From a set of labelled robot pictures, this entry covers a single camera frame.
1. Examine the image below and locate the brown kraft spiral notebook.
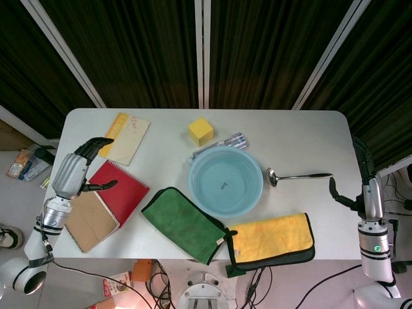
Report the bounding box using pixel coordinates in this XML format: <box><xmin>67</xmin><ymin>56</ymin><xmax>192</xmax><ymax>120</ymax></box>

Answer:
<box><xmin>64</xmin><ymin>189</ymin><xmax>120</xmax><ymax>254</ymax></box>

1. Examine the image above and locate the black cable with plug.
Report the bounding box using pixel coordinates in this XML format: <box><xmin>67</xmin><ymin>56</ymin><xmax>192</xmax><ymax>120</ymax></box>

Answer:
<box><xmin>246</xmin><ymin>267</ymin><xmax>273</xmax><ymax>309</ymax></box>

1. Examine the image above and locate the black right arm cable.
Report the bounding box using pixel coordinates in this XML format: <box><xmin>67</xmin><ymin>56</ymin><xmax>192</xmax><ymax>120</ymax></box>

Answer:
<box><xmin>303</xmin><ymin>263</ymin><xmax>363</xmax><ymax>309</ymax></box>

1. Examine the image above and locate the white grey robot base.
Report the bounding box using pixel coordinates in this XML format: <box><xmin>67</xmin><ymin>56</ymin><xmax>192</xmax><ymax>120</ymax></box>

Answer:
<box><xmin>176</xmin><ymin>272</ymin><xmax>230</xmax><ymax>309</ymax></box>

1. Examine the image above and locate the brown cardboard sheet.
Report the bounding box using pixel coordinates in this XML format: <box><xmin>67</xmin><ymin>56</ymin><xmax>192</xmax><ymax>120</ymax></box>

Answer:
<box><xmin>0</xmin><ymin>120</ymin><xmax>33</xmax><ymax>152</ymax></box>

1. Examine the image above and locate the black cable bundle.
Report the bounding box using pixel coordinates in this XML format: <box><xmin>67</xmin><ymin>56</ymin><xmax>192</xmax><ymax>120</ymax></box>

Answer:
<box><xmin>146</xmin><ymin>259</ymin><xmax>176</xmax><ymax>309</ymax></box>

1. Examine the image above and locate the yellow cube block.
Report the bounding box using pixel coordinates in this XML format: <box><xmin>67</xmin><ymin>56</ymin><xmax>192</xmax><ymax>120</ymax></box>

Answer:
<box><xmin>187</xmin><ymin>117</ymin><xmax>214</xmax><ymax>147</ymax></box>

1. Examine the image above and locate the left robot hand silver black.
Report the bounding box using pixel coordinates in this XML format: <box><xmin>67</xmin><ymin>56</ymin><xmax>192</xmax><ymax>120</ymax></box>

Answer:
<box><xmin>51</xmin><ymin>136</ymin><xmax>118</xmax><ymax>200</ymax></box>

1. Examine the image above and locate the white grey shoe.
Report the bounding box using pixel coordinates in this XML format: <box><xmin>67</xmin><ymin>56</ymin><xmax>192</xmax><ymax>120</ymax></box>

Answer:
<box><xmin>0</xmin><ymin>225</ymin><xmax>24</xmax><ymax>250</ymax></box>

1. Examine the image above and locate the dark green object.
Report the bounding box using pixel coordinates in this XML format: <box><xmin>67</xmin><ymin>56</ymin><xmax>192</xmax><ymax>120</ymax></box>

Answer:
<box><xmin>32</xmin><ymin>145</ymin><xmax>57</xmax><ymax>165</ymax></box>

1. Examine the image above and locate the black floor cable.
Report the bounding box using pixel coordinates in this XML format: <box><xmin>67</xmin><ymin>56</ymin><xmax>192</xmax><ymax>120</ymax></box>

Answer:
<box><xmin>384</xmin><ymin>173</ymin><xmax>412</xmax><ymax>216</ymax></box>

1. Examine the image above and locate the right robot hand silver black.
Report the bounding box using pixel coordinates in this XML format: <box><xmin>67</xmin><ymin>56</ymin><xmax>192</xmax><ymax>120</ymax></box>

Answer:
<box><xmin>328</xmin><ymin>136</ymin><xmax>386</xmax><ymax>223</ymax></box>

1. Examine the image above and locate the dark room divider panel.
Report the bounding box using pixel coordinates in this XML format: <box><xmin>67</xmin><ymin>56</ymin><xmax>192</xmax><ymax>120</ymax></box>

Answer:
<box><xmin>294</xmin><ymin>0</ymin><xmax>412</xmax><ymax>178</ymax></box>
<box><xmin>202</xmin><ymin>0</ymin><xmax>371</xmax><ymax>110</ymax></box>
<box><xmin>0</xmin><ymin>0</ymin><xmax>106</xmax><ymax>147</ymax></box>
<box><xmin>27</xmin><ymin>0</ymin><xmax>204</xmax><ymax>109</ymax></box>

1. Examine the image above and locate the metal ladle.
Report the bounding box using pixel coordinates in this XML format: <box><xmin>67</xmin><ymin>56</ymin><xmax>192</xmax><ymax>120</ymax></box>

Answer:
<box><xmin>266</xmin><ymin>167</ymin><xmax>333</xmax><ymax>188</ymax></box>

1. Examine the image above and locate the brown cardboard carton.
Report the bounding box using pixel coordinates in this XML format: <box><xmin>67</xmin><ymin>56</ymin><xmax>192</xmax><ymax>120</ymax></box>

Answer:
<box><xmin>91</xmin><ymin>295</ymin><xmax>129</xmax><ymax>309</ymax></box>

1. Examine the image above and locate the orange snack packet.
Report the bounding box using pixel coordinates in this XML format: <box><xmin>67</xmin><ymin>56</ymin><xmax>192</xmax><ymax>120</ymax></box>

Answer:
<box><xmin>15</xmin><ymin>149</ymin><xmax>33</xmax><ymax>165</ymax></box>
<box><xmin>6</xmin><ymin>162</ymin><xmax>24</xmax><ymax>178</ymax></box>

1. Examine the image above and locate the blue white carton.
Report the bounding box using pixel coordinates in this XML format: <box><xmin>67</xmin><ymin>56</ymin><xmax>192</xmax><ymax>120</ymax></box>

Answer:
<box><xmin>18</xmin><ymin>157</ymin><xmax>51</xmax><ymax>182</ymax></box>

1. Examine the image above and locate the printed snack box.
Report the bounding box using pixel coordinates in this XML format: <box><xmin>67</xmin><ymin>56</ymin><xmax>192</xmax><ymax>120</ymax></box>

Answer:
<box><xmin>102</xmin><ymin>271</ymin><xmax>133</xmax><ymax>297</ymax></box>

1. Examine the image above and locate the yellow microfibre towel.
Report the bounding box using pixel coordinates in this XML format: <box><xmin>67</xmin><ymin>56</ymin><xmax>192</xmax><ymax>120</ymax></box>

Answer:
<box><xmin>225</xmin><ymin>212</ymin><xmax>316</xmax><ymax>270</ymax></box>

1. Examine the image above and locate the light blue plastic bowl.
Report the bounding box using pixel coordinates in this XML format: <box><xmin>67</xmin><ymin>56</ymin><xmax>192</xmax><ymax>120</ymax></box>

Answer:
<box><xmin>187</xmin><ymin>146</ymin><xmax>265</xmax><ymax>219</ymax></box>

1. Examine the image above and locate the black floor foot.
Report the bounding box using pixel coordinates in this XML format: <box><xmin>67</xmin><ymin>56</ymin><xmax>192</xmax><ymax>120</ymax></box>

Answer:
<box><xmin>391</xmin><ymin>260</ymin><xmax>412</xmax><ymax>274</ymax></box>

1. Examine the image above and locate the orange box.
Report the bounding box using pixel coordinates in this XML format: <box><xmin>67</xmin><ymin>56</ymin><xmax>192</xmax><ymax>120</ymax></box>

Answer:
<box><xmin>132</xmin><ymin>259</ymin><xmax>153</xmax><ymax>283</ymax></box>

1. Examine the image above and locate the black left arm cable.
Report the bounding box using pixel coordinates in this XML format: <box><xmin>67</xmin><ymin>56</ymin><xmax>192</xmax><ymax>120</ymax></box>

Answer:
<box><xmin>35</xmin><ymin>218</ymin><xmax>162</xmax><ymax>309</ymax></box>

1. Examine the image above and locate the yellow cream booklet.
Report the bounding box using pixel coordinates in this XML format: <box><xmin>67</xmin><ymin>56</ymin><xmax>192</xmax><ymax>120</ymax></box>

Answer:
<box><xmin>98</xmin><ymin>112</ymin><xmax>151</xmax><ymax>167</ymax></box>

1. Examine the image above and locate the green microfibre towel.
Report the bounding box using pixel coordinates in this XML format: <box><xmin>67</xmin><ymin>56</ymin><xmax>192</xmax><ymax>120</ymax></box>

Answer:
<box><xmin>140</xmin><ymin>186</ymin><xmax>238</xmax><ymax>266</ymax></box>

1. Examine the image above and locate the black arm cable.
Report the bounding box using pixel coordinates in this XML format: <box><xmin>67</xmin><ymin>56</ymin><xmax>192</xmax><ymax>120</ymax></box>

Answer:
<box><xmin>303</xmin><ymin>263</ymin><xmax>363</xmax><ymax>309</ymax></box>
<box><xmin>35</xmin><ymin>218</ymin><xmax>162</xmax><ymax>309</ymax></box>

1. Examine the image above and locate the red spiral notebook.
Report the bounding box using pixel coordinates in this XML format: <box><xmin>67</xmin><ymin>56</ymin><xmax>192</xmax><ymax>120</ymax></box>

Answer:
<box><xmin>88</xmin><ymin>160</ymin><xmax>151</xmax><ymax>228</ymax></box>

